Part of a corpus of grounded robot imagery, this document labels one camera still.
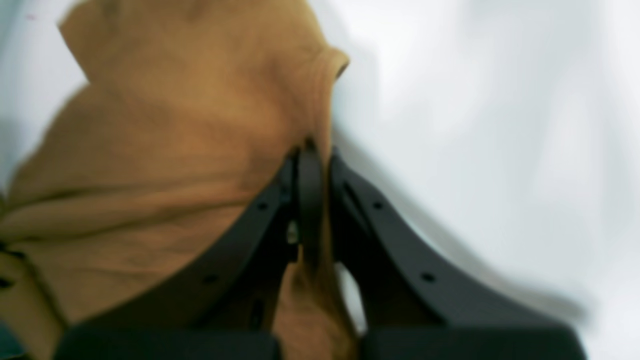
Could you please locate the right gripper black image-left left finger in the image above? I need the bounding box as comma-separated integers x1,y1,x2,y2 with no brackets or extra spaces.
54,143,323,360

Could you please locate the right gripper black image-left right finger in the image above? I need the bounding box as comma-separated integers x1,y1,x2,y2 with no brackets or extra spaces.
330,150,586,360

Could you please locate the brown t-shirt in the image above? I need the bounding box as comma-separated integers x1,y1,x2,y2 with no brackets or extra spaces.
1,0,349,360

